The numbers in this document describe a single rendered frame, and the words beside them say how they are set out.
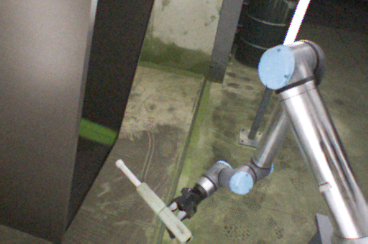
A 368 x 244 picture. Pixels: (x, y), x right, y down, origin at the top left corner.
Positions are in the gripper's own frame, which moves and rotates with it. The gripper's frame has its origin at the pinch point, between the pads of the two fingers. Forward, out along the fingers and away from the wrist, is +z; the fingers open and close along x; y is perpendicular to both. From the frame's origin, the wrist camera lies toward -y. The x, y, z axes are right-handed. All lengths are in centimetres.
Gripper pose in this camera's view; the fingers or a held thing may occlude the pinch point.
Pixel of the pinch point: (166, 221)
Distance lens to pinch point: 121.5
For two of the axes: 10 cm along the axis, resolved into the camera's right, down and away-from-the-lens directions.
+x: -6.8, -4.7, 5.5
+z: -7.2, 5.3, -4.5
